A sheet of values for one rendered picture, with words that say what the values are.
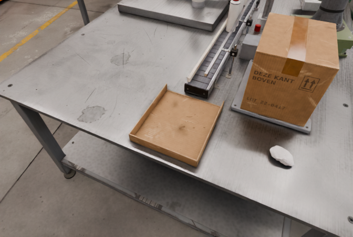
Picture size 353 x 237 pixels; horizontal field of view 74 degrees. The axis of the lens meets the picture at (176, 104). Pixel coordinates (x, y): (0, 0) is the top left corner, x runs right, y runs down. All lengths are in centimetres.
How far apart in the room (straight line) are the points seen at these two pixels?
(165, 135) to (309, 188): 50
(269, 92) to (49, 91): 92
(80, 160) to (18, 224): 52
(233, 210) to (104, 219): 79
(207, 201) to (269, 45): 92
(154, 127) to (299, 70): 53
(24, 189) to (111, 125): 114
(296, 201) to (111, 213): 116
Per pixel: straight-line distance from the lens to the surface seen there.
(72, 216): 175
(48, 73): 130
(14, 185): 203
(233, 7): 132
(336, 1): 150
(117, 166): 155
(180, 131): 89
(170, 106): 97
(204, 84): 101
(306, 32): 97
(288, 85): 87
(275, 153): 86
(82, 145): 171
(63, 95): 114
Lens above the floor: 154
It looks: 46 degrees down
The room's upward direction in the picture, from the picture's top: straight up
